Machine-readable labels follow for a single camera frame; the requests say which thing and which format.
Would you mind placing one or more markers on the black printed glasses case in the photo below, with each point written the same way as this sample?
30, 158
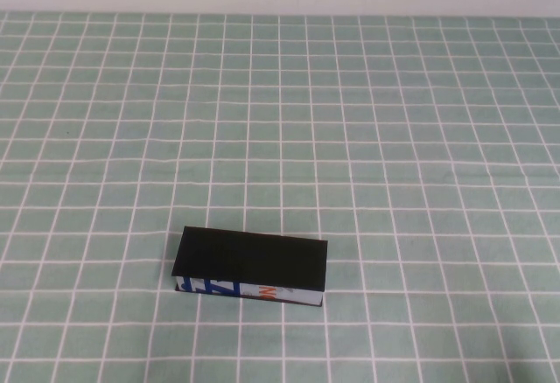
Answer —
254, 256

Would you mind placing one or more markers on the green white grid tablecloth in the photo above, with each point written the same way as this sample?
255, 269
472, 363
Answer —
306, 138

